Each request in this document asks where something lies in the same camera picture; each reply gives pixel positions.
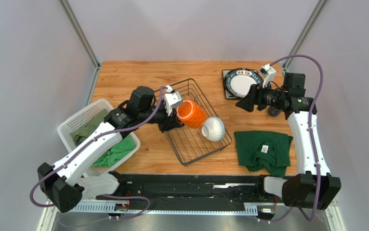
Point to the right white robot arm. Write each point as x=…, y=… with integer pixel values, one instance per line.
x=313, y=186

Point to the dark green folded cloth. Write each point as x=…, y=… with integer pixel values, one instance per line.
x=264, y=149

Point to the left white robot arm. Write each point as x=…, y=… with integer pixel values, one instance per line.
x=63, y=182

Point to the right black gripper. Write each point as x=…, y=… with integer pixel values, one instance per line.
x=255, y=97

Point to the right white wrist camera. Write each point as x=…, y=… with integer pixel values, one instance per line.
x=268, y=73

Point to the bright green towel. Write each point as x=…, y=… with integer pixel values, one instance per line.
x=116, y=153

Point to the square floral plate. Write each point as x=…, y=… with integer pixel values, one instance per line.
x=225, y=95

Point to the orange mug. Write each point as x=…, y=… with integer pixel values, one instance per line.
x=191, y=114

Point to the dark blue mug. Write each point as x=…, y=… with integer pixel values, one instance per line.
x=273, y=112

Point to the white green-rimmed round plate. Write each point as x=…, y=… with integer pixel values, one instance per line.
x=242, y=82

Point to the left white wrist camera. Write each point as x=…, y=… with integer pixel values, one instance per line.
x=172, y=99

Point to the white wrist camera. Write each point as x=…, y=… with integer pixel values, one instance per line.
x=172, y=99
x=268, y=73

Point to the black wire dish rack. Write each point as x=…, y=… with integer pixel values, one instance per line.
x=189, y=145

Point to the white ribbed bowl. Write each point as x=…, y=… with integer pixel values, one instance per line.
x=213, y=129

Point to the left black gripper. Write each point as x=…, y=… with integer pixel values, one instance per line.
x=170, y=122

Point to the white plastic basket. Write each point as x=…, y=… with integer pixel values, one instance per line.
x=80, y=118

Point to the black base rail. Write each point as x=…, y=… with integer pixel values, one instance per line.
x=191, y=192

